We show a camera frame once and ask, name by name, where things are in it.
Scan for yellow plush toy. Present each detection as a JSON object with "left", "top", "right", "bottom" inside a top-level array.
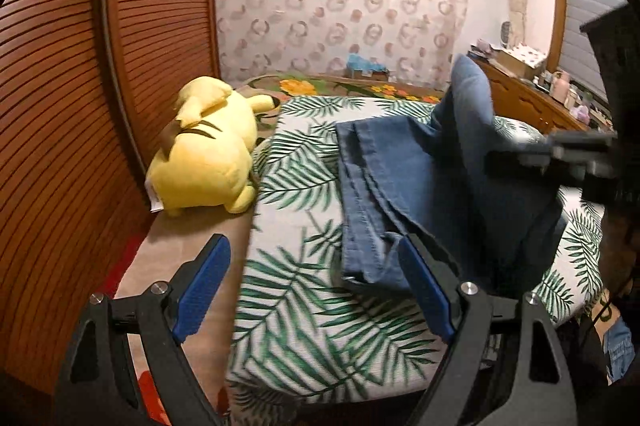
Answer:
[{"left": 145, "top": 76, "right": 281, "bottom": 218}]

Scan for grey window blind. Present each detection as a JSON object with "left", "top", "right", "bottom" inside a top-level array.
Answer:
[{"left": 557, "top": 0, "right": 631, "bottom": 107}]

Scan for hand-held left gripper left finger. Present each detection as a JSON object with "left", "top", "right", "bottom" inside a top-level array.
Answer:
[{"left": 52, "top": 233, "right": 233, "bottom": 426}]

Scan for blue denim cloth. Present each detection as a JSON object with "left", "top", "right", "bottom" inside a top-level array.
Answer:
[{"left": 601, "top": 320, "right": 632, "bottom": 379}]

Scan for polka dot box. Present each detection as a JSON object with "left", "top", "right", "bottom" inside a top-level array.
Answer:
[{"left": 492, "top": 46, "right": 548, "bottom": 79}]

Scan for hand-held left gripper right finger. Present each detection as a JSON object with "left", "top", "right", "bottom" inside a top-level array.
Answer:
[{"left": 397, "top": 233, "right": 581, "bottom": 426}]

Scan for leaf print blanket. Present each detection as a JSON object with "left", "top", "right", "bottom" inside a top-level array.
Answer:
[{"left": 222, "top": 95, "right": 608, "bottom": 407}]

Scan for cardboard box with blue contents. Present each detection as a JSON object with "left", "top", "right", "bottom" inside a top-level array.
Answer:
[{"left": 346, "top": 54, "right": 391, "bottom": 81}]

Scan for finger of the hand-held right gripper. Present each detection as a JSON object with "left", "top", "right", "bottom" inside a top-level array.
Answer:
[
  {"left": 545, "top": 130, "right": 618, "bottom": 152},
  {"left": 487, "top": 147, "right": 618, "bottom": 188}
]

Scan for wooden cabinet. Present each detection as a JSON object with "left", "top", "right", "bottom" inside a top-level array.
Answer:
[{"left": 467, "top": 51, "right": 613, "bottom": 134}]

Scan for pink jug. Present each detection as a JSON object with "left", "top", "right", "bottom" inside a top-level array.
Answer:
[{"left": 550, "top": 70, "right": 571, "bottom": 104}]

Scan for blue denim pants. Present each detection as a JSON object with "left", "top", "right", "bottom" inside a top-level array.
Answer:
[{"left": 335, "top": 54, "right": 568, "bottom": 302}]

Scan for floral brown bed sheet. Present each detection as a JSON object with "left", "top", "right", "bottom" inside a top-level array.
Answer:
[{"left": 112, "top": 73, "right": 451, "bottom": 426}]

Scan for wooden louvered wardrobe door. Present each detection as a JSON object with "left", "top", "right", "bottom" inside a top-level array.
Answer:
[{"left": 0, "top": 0, "right": 221, "bottom": 407}]

